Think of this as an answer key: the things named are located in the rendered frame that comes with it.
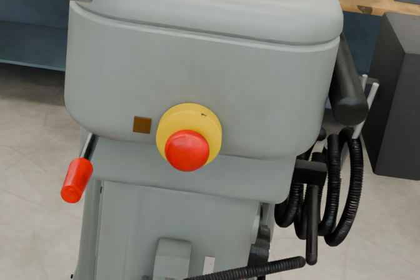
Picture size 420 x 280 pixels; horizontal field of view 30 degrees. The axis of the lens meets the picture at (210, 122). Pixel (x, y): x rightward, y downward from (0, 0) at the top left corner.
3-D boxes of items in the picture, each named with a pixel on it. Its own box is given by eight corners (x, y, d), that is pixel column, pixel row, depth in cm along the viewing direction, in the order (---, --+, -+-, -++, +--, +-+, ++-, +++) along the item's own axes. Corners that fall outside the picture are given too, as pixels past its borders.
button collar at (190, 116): (216, 174, 73) (225, 116, 70) (152, 165, 73) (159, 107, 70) (217, 163, 75) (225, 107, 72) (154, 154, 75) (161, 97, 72)
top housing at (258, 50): (321, 177, 75) (357, 19, 68) (49, 140, 74) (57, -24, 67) (294, 21, 117) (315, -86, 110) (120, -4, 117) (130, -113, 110)
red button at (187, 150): (205, 179, 70) (211, 139, 68) (160, 173, 70) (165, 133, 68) (207, 161, 73) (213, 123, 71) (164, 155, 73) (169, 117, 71)
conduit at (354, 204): (344, 272, 128) (372, 160, 119) (245, 258, 127) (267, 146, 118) (332, 211, 144) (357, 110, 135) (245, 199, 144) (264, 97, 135)
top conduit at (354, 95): (364, 130, 76) (372, 97, 74) (322, 124, 76) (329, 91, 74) (323, -5, 116) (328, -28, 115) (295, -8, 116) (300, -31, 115)
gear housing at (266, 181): (289, 211, 88) (306, 132, 83) (73, 181, 87) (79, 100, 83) (279, 92, 118) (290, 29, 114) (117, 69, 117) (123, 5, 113)
